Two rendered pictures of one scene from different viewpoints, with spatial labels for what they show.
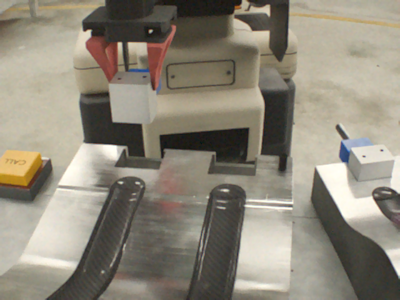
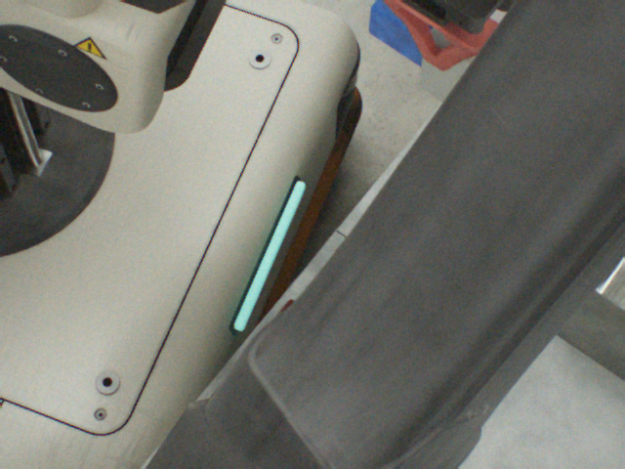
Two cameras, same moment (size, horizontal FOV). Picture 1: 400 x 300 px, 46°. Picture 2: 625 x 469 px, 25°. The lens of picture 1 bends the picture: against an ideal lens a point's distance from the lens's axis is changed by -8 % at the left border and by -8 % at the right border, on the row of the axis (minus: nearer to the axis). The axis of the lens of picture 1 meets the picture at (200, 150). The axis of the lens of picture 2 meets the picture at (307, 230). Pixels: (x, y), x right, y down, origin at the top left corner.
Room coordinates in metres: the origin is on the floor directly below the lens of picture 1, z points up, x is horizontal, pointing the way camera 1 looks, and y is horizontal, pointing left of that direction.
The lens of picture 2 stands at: (0.46, 0.50, 1.62)
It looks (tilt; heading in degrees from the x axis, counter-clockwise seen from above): 66 degrees down; 296
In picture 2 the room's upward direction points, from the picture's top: 2 degrees clockwise
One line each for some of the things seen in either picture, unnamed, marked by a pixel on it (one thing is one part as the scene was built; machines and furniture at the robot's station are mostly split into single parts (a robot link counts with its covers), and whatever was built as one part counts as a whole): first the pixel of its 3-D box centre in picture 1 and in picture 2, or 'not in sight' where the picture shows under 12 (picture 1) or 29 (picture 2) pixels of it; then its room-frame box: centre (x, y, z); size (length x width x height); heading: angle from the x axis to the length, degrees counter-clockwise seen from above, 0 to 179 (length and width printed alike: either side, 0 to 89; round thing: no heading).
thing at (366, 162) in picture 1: (355, 150); not in sight; (0.55, -0.21, 0.86); 0.13 x 0.05 x 0.05; 7
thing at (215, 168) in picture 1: (233, 177); not in sight; (0.48, -0.04, 0.87); 0.05 x 0.05 x 0.04; 80
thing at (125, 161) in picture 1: (142, 170); not in sight; (0.49, 0.07, 0.87); 0.05 x 0.05 x 0.04; 80
